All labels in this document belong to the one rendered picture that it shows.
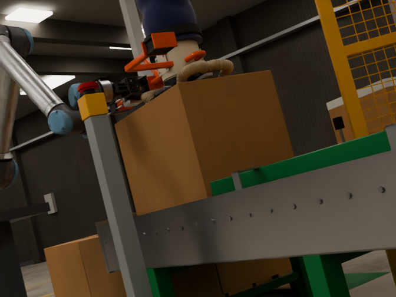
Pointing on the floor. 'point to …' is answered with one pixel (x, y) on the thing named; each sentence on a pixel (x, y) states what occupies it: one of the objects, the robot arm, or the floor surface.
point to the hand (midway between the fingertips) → (149, 86)
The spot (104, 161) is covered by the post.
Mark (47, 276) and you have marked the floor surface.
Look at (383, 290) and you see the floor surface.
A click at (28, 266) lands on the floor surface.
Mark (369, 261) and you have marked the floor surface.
